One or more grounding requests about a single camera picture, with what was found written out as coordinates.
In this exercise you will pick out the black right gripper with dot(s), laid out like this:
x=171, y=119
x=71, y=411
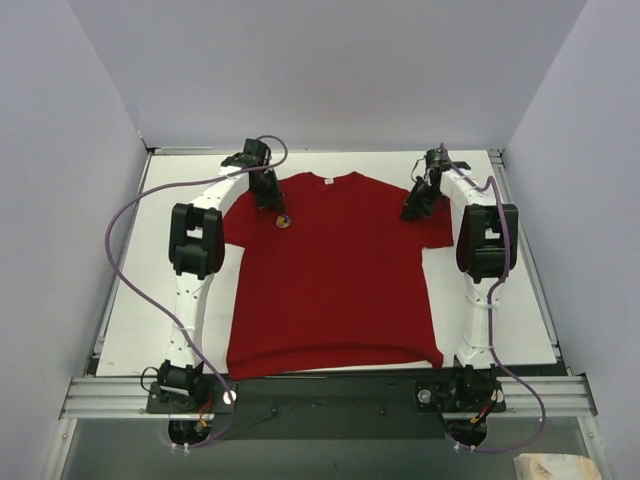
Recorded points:
x=423, y=195

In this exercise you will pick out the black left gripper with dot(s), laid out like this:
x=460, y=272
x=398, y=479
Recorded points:
x=267, y=190

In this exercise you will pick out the round colourful brooch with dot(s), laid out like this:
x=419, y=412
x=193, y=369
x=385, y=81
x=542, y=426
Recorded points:
x=283, y=221

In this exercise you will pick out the red t-shirt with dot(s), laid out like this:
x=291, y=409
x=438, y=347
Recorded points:
x=342, y=285

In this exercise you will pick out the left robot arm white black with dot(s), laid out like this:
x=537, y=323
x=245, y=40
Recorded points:
x=196, y=252

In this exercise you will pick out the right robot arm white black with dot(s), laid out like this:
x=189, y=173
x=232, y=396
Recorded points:
x=486, y=252

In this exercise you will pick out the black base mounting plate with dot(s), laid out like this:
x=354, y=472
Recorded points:
x=375, y=405

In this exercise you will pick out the beige foam block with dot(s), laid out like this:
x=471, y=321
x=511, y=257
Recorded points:
x=538, y=466

